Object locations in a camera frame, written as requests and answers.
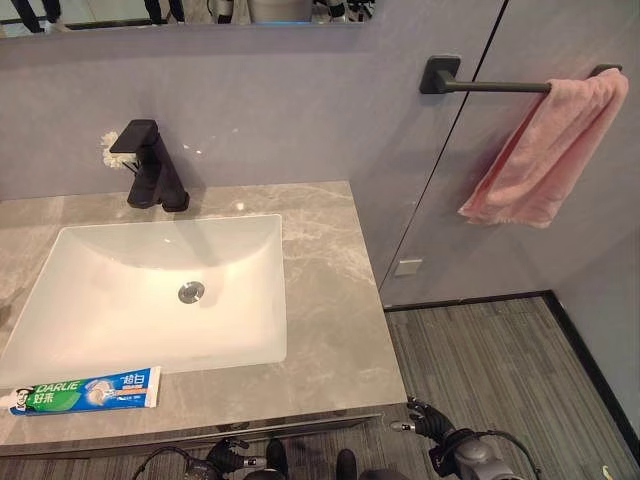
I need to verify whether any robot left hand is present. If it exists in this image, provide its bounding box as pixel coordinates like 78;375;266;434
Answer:
206;437;251;469

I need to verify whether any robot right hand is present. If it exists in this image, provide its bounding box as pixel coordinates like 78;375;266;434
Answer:
389;395;459;450

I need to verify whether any chrome sink drain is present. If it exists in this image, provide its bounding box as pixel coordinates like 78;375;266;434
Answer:
177;281;206;304

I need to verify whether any white rectangular sink basin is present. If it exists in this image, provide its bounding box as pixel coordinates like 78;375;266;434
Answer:
0;213;289;391

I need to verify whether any pink towel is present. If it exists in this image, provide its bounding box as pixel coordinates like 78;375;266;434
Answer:
457;67;631;230

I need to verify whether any black towel bar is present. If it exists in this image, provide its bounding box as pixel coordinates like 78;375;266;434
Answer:
420;54;624;97

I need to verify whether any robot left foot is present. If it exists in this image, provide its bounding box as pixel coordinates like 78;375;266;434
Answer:
265;438;290;479

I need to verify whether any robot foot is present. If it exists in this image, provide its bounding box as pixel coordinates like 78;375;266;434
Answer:
265;438;290;479
334;448;358;480

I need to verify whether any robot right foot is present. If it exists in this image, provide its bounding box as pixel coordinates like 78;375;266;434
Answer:
334;448;358;480

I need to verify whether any black baseboard strip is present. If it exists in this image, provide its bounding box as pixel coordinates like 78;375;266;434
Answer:
382;289;640;442

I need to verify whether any green white toothpaste tube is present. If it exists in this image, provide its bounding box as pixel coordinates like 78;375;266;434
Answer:
0;365;163;418

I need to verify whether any black basin faucet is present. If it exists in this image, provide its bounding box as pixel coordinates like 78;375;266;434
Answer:
108;118;192;213

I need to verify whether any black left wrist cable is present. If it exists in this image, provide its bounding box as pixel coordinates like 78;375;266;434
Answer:
130;446;204;480

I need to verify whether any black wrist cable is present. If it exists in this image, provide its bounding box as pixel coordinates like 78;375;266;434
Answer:
477;432;544;476
130;446;204;480

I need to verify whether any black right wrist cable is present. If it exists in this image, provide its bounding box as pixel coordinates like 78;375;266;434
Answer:
477;432;544;476

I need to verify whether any grey wall plate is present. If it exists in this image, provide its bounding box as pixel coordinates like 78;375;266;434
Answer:
393;256;424;278

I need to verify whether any wall mirror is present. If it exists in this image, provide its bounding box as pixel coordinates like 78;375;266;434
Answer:
0;0;377;40

